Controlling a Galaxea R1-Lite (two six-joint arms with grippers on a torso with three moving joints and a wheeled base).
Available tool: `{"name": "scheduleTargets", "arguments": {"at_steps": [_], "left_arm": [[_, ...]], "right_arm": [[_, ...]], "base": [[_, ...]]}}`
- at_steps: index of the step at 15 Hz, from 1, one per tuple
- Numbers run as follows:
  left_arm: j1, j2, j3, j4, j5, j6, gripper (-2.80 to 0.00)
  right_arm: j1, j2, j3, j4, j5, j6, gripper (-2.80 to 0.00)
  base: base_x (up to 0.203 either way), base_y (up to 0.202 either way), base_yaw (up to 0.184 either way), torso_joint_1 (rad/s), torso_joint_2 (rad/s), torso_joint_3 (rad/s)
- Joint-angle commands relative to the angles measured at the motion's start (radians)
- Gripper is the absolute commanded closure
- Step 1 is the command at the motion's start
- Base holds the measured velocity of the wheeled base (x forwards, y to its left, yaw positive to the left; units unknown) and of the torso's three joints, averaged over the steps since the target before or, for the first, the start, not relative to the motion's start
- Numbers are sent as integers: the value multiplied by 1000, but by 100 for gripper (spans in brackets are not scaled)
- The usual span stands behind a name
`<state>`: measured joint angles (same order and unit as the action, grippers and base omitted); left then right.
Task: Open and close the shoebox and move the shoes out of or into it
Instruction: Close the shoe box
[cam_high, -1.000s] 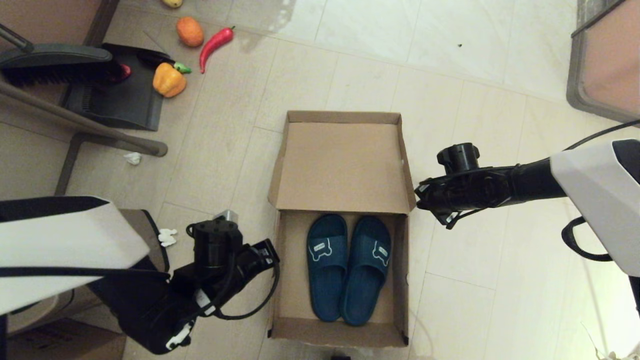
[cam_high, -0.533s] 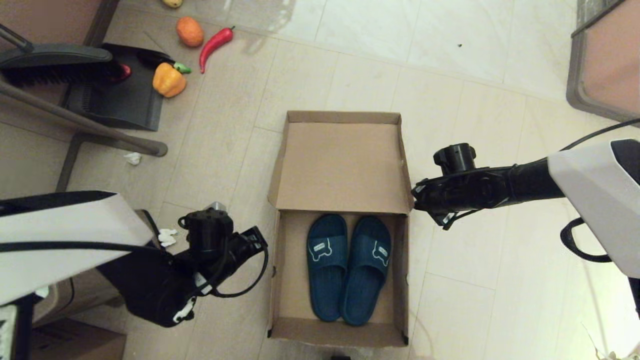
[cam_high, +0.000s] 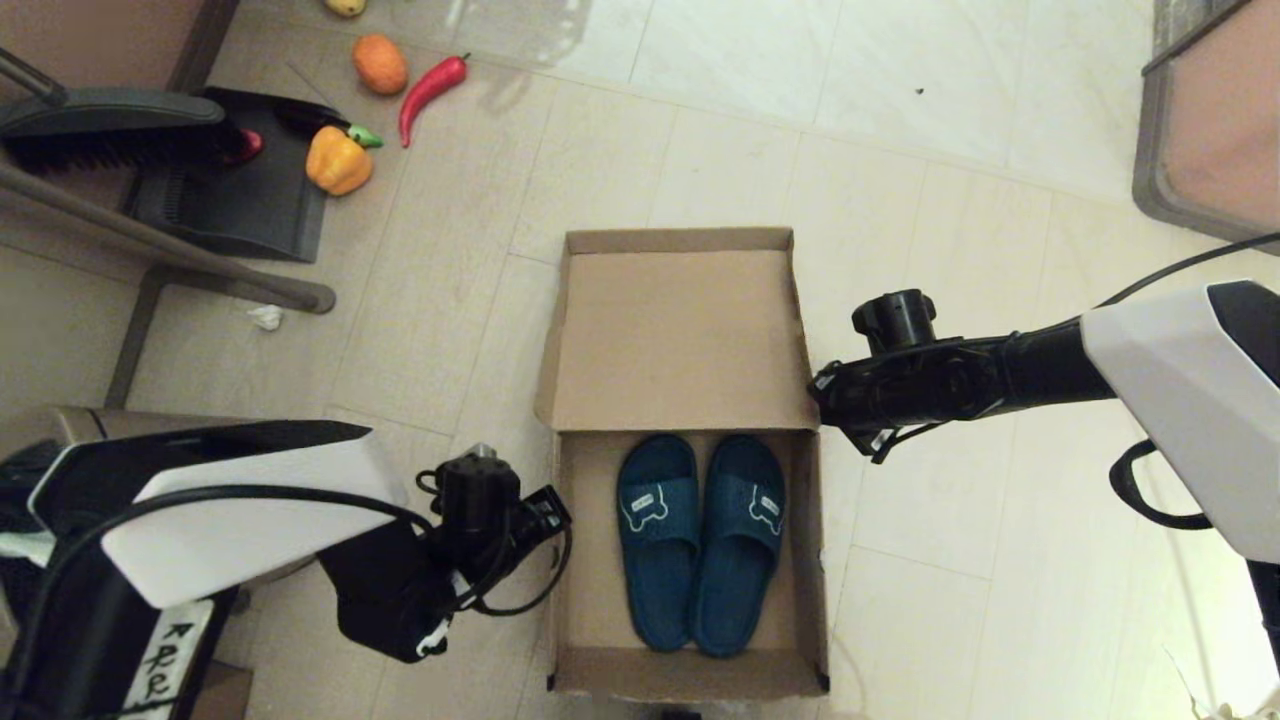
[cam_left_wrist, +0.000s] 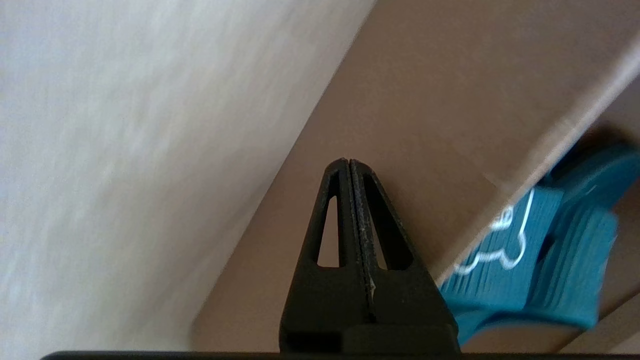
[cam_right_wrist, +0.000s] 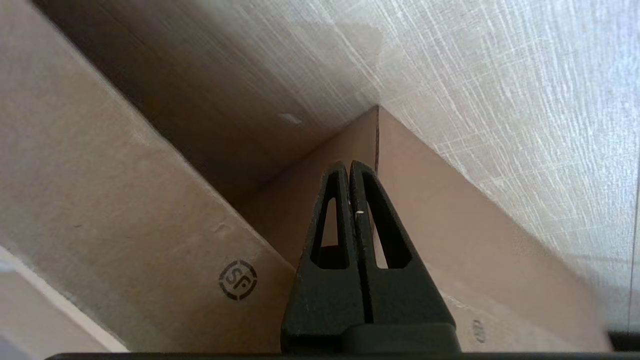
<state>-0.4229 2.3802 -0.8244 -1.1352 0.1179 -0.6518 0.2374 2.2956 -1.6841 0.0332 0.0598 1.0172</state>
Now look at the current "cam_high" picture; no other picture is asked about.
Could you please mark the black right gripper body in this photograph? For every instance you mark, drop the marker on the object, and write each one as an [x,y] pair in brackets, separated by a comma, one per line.
[855,400]

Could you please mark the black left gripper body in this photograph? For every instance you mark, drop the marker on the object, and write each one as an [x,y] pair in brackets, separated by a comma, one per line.
[538,518]

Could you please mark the dark blue rubber slipper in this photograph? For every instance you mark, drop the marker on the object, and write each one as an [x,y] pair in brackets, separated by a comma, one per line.
[735,600]
[655,590]

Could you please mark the brown cardboard shoe box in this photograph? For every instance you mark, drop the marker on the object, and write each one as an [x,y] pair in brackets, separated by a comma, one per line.
[680,340]

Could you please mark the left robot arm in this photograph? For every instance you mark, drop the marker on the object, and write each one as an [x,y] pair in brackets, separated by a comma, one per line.
[250,520]

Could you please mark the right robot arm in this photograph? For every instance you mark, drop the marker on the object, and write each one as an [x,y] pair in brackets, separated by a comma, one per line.
[1180,400]

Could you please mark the white crumpled tissue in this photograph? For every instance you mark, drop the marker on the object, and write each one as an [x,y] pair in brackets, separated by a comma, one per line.
[266,318]

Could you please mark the yellow toy bell pepper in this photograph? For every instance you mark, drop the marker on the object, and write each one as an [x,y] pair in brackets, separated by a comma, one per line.
[338,163]

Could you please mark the black plastic dustpan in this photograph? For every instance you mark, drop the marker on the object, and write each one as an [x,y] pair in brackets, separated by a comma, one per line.
[250,205]

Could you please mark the red toy chili pepper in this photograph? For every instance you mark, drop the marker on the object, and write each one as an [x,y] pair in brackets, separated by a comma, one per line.
[428,88]

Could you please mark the brown plastic trash bin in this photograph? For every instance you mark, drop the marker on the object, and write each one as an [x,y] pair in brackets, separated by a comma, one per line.
[100,425]

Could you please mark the dark purple toy eggplant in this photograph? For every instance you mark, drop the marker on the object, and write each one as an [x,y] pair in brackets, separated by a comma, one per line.
[305,117]

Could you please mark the small red toy fruit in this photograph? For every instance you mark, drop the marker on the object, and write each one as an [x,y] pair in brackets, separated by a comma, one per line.
[250,146]

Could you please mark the orange toy fruit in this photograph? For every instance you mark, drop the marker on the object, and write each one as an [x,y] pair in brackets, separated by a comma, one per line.
[379,64]

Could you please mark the yellow toy fruit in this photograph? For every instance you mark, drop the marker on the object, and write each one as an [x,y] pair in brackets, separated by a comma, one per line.
[345,6]

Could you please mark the black broom brush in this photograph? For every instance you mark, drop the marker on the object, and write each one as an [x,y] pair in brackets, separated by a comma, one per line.
[110,110]

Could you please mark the brown cabinet panel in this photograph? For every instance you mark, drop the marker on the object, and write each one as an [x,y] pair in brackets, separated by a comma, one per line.
[100,40]

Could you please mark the grey metal furniture frame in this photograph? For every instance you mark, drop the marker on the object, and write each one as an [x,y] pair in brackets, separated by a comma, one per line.
[200,258]

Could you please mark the brown table with grey frame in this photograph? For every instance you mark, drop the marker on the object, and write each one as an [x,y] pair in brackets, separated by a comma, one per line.
[1220,120]

